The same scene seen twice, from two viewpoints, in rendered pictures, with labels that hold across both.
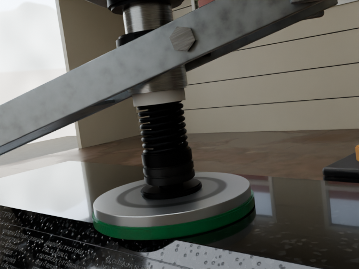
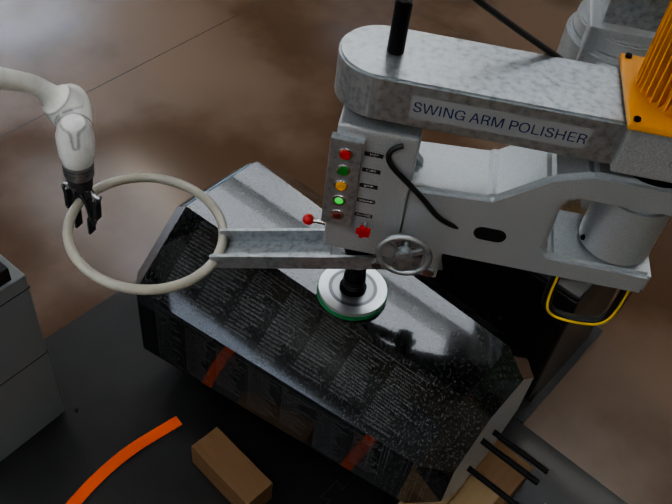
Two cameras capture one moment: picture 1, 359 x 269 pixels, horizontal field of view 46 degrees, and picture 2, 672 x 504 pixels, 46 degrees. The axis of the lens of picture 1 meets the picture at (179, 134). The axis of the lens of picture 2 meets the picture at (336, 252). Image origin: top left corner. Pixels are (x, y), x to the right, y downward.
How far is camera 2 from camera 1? 2.01 m
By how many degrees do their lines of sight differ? 41
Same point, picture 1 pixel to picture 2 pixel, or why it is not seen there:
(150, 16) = not seen: hidden behind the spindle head
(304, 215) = (403, 316)
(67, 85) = (322, 261)
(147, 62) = (359, 265)
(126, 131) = not seen: outside the picture
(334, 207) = (416, 313)
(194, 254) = (361, 331)
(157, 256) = (347, 325)
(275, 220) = (392, 317)
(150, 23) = not seen: hidden behind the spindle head
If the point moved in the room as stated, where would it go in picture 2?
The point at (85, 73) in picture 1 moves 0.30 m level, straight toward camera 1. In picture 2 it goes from (331, 260) to (360, 344)
